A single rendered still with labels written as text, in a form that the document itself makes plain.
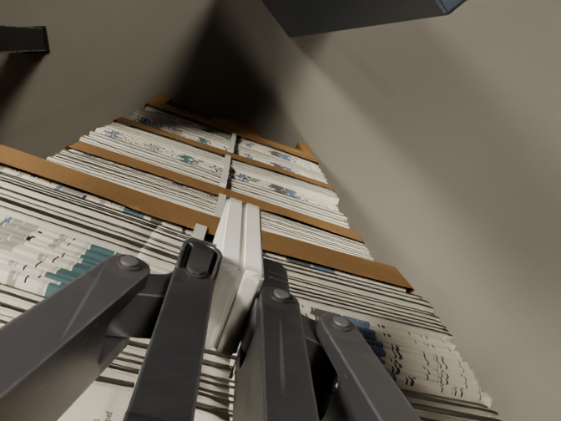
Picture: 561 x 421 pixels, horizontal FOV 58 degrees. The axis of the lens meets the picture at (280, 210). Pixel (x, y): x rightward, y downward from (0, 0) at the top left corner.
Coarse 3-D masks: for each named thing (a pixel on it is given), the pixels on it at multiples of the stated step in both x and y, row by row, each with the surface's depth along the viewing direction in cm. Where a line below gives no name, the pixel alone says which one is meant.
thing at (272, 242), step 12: (264, 240) 40; (276, 240) 41; (288, 240) 42; (276, 252) 38; (288, 252) 39; (300, 252) 40; (312, 252) 41; (324, 252) 42; (336, 252) 43; (324, 264) 39; (336, 264) 40; (348, 264) 41; (360, 264) 42; (372, 264) 44; (384, 264) 45; (372, 276) 41; (384, 276) 42; (396, 276) 43; (408, 288) 42
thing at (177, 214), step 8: (176, 208) 40; (184, 208) 41; (168, 216) 38; (176, 216) 38; (184, 216) 39; (192, 216) 39; (200, 216) 40; (208, 216) 41; (216, 216) 41; (184, 224) 37; (192, 224) 38; (200, 224) 38; (208, 224) 39; (216, 224) 40; (208, 232) 37
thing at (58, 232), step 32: (0, 192) 32; (32, 192) 33; (64, 192) 36; (0, 224) 28; (32, 224) 30; (64, 224) 30; (96, 224) 32; (128, 224) 33; (0, 256) 25; (32, 256) 27; (64, 256) 28; (96, 256) 29; (0, 288) 24; (32, 288) 25; (0, 320) 22
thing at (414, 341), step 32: (288, 256) 39; (320, 288) 35; (352, 288) 36; (384, 288) 39; (352, 320) 33; (384, 320) 34; (416, 320) 35; (384, 352) 30; (416, 352) 32; (448, 352) 33; (416, 384) 28; (448, 384) 30; (448, 416) 26; (480, 416) 28
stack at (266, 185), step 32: (160, 96) 117; (128, 128) 78; (160, 128) 87; (192, 128) 96; (256, 128) 122; (64, 160) 54; (96, 160) 57; (160, 160) 67; (192, 160) 74; (224, 160) 79; (288, 160) 101; (160, 192) 54; (192, 192) 59; (256, 192) 69; (288, 192) 76; (320, 192) 80; (288, 224) 60
